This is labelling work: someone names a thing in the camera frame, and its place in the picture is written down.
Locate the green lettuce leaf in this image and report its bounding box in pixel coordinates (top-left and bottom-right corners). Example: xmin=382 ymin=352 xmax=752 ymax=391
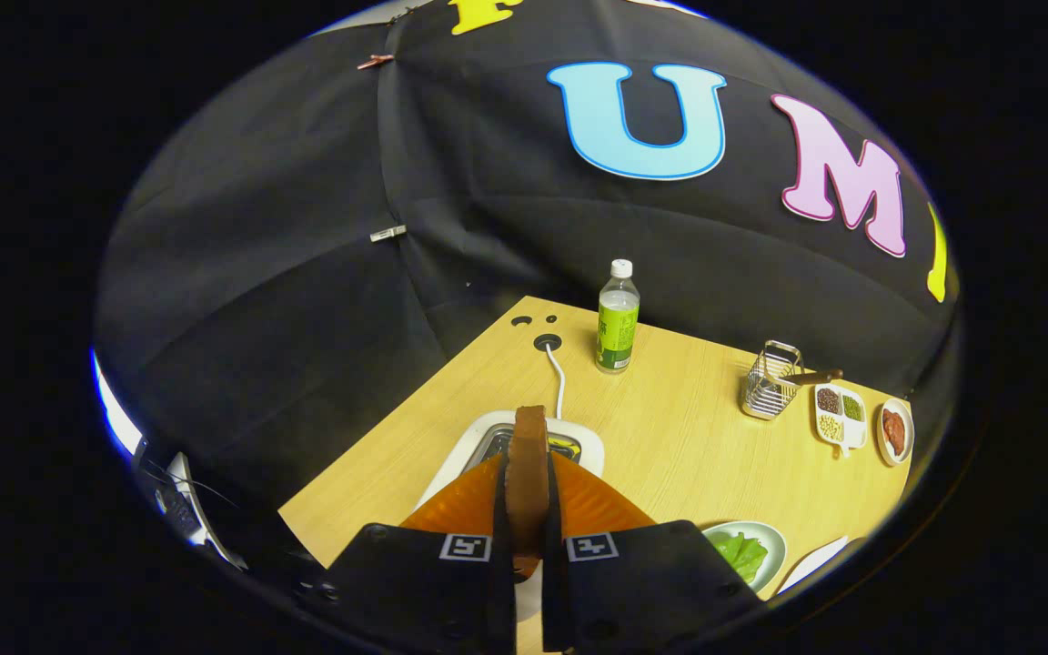
xmin=710 ymin=532 xmax=769 ymax=583

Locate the black backdrop cloth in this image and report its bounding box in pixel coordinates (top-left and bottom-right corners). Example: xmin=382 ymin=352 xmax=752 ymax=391
xmin=92 ymin=0 xmax=962 ymax=547

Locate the white toaster cable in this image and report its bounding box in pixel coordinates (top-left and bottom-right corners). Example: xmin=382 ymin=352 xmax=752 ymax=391
xmin=542 ymin=341 xmax=568 ymax=419

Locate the white oval plate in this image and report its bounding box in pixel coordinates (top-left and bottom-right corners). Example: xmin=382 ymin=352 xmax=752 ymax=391
xmin=876 ymin=398 xmax=915 ymax=468

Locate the white square plate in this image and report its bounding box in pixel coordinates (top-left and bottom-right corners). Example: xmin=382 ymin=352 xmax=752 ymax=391
xmin=777 ymin=535 xmax=852 ymax=594

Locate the pale green round plate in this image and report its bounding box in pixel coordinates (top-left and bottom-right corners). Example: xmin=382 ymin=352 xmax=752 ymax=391
xmin=701 ymin=520 xmax=787 ymax=594

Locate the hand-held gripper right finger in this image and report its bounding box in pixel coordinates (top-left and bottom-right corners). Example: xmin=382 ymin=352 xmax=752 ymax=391
xmin=538 ymin=452 xmax=766 ymax=655

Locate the white toaster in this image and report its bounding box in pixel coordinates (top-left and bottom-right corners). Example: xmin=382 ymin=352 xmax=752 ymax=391
xmin=415 ymin=409 xmax=605 ymax=629

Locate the plain bread slice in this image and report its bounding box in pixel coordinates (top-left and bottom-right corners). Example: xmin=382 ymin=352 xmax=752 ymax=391
xmin=504 ymin=406 xmax=550 ymax=583

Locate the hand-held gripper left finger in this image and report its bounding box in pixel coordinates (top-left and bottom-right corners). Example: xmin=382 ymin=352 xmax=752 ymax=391
xmin=319 ymin=452 xmax=518 ymax=655

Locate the green label water bottle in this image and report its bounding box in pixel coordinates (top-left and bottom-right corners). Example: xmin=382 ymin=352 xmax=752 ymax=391
xmin=594 ymin=259 xmax=641 ymax=375

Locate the white divided bean dish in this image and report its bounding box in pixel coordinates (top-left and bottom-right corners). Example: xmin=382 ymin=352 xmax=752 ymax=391
xmin=813 ymin=383 xmax=869 ymax=459

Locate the metal wire utensil holder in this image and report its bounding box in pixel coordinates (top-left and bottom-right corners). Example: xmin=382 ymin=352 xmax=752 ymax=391
xmin=741 ymin=340 xmax=804 ymax=421

